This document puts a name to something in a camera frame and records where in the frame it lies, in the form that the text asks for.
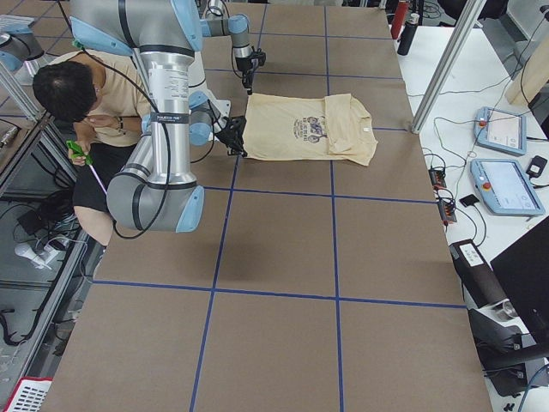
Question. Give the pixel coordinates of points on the brown paper roll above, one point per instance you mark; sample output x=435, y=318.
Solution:
x=476, y=274

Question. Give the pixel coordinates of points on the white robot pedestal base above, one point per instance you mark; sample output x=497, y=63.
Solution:
x=208, y=115

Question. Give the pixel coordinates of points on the blue teach pendant far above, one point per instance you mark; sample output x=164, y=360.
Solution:
x=500, y=130

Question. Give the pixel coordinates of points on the blue teach pendant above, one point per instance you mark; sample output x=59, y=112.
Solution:
x=505, y=188
x=500, y=130

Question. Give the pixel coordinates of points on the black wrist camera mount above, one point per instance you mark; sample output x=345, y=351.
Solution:
x=257, y=58

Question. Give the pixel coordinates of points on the aluminium frame post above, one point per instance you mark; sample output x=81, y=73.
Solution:
x=451, y=52

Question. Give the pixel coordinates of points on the black monitor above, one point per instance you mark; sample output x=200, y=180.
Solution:
x=522, y=272

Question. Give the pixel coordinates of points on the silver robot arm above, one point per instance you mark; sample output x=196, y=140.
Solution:
x=156, y=189
x=218, y=22

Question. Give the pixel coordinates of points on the beige long sleeve graphic shirt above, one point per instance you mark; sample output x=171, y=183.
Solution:
x=335, y=127

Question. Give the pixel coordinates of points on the blue teach pendant near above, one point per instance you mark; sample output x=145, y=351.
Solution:
x=505, y=188

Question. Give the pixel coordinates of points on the green handled pink stick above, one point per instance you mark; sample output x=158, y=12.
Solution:
x=77, y=151

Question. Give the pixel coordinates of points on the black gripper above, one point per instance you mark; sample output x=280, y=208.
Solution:
x=232, y=136
x=244, y=65

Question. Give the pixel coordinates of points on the black power adapter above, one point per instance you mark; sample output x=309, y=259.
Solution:
x=536, y=166

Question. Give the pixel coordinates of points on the seated person in beige shirt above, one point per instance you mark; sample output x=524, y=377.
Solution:
x=100, y=95

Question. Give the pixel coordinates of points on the red white plastic basket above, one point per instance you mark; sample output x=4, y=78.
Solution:
x=28, y=395

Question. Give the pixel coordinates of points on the red bottle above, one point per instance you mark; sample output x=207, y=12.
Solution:
x=399, y=17

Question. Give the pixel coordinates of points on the orange black electronics box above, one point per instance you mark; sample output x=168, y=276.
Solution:
x=437, y=177

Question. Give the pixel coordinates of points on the black water bottle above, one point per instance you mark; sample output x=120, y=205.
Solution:
x=408, y=33

